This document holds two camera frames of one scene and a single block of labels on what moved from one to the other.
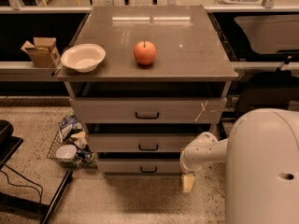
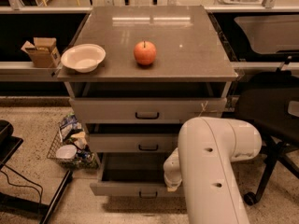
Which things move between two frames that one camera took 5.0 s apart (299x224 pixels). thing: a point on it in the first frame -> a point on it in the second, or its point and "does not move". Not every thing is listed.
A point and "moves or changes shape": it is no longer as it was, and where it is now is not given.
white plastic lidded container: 67,151 does not move
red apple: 145,52 does not move
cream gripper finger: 188,182 -> 172,189
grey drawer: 148,110 does not move
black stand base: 9,144 does not move
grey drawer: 163,165 moves or changes shape
